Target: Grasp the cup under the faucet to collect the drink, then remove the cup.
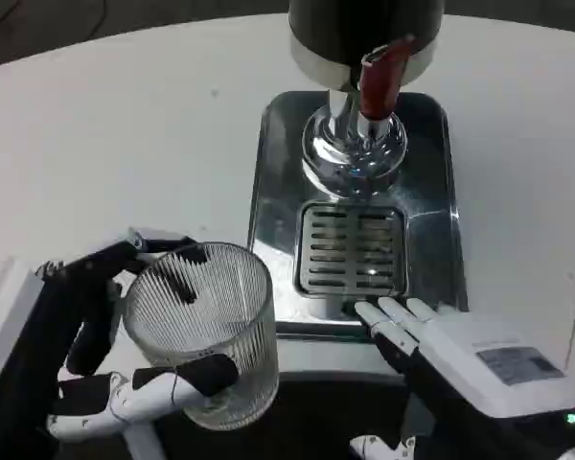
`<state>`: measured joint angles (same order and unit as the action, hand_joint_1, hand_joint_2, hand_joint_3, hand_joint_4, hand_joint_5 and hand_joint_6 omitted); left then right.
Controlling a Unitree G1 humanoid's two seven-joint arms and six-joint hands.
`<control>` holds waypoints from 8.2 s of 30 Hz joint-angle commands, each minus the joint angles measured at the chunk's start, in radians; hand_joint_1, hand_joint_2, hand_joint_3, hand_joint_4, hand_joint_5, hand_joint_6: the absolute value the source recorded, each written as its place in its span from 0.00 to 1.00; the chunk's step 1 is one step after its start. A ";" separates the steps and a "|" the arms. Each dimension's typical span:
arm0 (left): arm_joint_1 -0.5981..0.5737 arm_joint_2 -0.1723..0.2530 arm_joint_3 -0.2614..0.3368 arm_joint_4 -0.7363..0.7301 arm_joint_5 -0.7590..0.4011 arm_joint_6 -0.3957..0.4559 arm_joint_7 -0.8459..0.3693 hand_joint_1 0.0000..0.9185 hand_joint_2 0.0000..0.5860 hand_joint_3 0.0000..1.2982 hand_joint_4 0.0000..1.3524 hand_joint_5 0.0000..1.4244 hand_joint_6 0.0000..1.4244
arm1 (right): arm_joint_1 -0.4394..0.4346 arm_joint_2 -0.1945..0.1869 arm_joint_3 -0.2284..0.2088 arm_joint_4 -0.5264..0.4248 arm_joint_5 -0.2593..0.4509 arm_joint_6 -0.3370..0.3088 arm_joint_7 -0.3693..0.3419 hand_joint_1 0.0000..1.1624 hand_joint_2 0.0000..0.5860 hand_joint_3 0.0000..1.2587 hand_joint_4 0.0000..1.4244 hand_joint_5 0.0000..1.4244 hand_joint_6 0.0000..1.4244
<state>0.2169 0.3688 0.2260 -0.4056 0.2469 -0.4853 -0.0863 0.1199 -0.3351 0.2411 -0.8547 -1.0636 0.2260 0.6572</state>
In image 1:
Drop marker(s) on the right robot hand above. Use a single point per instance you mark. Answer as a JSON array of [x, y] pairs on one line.
[[460, 354]]

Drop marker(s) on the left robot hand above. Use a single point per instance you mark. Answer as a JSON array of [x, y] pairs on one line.
[[91, 292]]

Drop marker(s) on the clear ribbed glass cup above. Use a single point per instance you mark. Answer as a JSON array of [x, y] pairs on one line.
[[220, 311]]

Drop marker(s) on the slotted steel drip grid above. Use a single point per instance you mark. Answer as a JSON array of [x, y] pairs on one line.
[[352, 249]]

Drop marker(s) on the steel drip tray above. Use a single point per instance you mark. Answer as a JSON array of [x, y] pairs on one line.
[[278, 191]]

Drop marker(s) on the black steel drink dispenser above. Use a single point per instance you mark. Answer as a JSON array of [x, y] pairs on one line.
[[335, 33]]

